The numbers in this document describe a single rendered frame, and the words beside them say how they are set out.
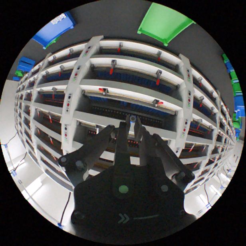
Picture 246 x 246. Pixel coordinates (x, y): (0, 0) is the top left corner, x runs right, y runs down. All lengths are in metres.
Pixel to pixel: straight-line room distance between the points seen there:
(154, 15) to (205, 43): 0.36
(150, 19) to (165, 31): 0.12
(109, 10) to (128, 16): 0.12
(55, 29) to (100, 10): 0.34
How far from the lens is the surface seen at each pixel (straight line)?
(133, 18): 0.60
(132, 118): 0.19
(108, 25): 0.66
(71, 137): 0.49
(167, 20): 0.59
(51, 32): 0.81
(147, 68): 0.48
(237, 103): 0.59
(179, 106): 0.47
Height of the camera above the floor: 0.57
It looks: 7 degrees up
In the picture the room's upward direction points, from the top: 168 degrees counter-clockwise
